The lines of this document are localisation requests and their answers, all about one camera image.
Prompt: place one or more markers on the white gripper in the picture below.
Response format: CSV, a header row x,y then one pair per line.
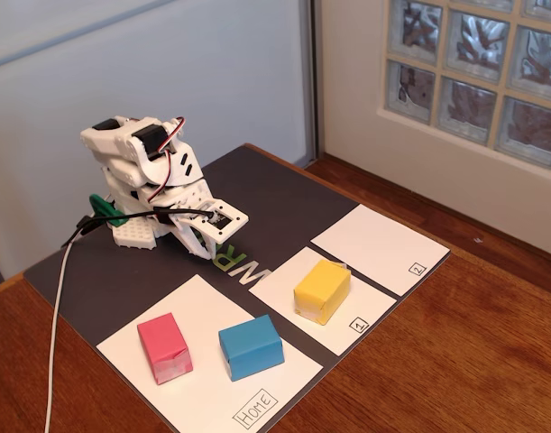
x,y
188,231

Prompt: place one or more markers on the red paper box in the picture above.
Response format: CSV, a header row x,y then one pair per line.
x,y
164,347

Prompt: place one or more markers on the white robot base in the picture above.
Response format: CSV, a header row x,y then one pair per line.
x,y
133,236

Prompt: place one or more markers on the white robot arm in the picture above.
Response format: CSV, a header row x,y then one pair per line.
x,y
122,144

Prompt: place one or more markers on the white paper sheet marked home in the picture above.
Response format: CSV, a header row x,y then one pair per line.
x,y
203,306

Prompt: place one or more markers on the blue paper box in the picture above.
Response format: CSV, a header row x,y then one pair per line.
x,y
250,349

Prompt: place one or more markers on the yellow paper box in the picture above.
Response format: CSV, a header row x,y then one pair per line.
x,y
322,288

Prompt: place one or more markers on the dark grey mat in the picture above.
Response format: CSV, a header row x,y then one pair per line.
x,y
266,198

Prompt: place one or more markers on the green clamp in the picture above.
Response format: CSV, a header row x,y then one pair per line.
x,y
106,208

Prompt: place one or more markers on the white paper sheet marked two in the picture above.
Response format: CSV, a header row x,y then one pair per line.
x,y
379,243

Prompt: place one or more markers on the white paper sheet marked one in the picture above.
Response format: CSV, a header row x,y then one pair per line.
x,y
374,306

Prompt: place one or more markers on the glass block window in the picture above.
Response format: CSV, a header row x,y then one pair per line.
x,y
473,67

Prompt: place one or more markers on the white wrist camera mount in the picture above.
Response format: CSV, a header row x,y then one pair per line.
x,y
232,221

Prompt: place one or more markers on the grey metal door frame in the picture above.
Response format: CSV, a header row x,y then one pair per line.
x,y
312,81

